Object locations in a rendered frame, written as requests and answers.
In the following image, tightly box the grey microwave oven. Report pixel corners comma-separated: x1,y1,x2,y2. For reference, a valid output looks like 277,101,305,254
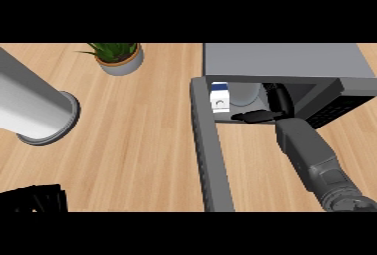
202,43,377,130

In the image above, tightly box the grey paper towel holder base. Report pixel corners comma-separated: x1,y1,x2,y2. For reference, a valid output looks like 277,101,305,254
16,91,81,147

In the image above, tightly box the white paper towel roll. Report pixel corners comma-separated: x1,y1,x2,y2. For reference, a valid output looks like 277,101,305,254
0,46,73,140

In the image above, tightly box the pale round microwave turntable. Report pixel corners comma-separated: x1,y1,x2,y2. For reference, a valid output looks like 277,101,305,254
227,82,264,108

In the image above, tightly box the white and blue milk carton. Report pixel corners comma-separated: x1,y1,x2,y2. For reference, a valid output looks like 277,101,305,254
208,81,231,114

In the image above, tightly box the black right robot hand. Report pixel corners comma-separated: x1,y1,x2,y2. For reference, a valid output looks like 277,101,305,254
229,82,297,125

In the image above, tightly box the grey microwave door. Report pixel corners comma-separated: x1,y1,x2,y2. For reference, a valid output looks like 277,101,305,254
187,76,236,213

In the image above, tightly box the green plant in grey pot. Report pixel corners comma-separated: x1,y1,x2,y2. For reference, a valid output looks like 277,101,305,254
73,43,146,77

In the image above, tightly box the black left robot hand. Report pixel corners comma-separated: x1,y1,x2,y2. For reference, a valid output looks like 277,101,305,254
0,183,69,213

